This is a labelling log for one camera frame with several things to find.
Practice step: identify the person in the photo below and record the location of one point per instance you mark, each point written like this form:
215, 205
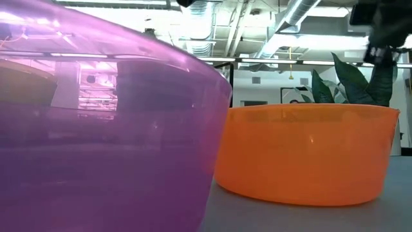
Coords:
294, 101

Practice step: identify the long light strip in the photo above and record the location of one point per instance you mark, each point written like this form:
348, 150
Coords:
273, 60

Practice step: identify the ribbed flexible ventilation duct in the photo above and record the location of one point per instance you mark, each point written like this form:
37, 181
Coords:
196, 29

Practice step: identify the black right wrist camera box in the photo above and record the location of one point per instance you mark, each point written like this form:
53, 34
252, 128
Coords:
363, 14

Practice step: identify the orange-red translucent plastic bowl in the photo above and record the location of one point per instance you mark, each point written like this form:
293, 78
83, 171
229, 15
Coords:
305, 154

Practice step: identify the green plant in white pot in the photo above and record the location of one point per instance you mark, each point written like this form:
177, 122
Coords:
354, 83
322, 90

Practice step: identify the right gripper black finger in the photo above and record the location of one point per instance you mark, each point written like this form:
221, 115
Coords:
378, 56

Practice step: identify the silver spiral ventilation duct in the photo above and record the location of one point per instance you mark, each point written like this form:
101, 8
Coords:
296, 13

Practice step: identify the purple translucent plastic bowl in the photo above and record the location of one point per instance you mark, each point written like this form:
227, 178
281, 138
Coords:
96, 161

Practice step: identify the grey rectangular air duct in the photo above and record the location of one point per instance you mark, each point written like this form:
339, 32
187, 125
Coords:
322, 25

